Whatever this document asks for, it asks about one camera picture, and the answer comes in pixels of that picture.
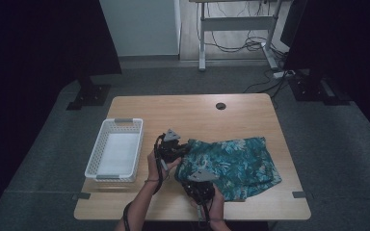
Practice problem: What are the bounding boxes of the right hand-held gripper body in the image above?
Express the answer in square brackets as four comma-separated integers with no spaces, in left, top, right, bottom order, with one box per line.
[183,168,221,207]

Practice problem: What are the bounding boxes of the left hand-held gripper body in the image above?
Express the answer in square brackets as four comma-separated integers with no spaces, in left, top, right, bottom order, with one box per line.
[155,128,186,164]

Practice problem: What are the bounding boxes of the teal floral shirt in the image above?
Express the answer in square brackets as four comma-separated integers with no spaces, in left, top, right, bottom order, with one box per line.
[173,137,283,202]

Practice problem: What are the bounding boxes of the white plastic basket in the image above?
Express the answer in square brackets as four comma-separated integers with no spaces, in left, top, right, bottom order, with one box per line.
[84,117,145,183]

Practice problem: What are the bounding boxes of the person's right hand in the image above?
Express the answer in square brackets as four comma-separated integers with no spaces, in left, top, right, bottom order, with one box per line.
[188,183,226,223]

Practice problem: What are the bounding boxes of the person's left hand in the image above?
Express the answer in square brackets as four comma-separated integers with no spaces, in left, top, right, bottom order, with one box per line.
[145,149,183,185]

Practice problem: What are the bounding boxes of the black stand base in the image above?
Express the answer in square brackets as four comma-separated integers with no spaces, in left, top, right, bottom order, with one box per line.
[287,68,351,107]
[66,75,112,112]

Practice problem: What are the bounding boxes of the white power strip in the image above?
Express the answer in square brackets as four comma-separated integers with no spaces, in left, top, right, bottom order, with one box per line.
[273,69,297,80]

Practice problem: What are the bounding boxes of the white panel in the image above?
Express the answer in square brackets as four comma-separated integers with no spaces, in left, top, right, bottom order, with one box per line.
[98,0,181,58]

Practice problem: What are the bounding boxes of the dark curtain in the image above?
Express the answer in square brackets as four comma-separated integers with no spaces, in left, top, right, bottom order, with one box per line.
[283,0,370,147]
[0,0,123,222]

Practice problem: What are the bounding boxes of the right hand-held gripper cable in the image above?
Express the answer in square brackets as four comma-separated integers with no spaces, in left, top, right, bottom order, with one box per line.
[197,192,215,231]

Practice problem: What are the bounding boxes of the black floor cable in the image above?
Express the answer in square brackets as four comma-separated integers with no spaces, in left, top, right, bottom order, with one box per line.
[242,68,290,110]

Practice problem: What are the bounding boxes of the tangle of black cables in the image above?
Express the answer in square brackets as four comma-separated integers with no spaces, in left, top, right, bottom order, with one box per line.
[201,0,291,61]

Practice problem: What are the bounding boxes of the white desk frame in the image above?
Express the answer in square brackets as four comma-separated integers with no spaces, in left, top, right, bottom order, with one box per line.
[188,0,285,72]

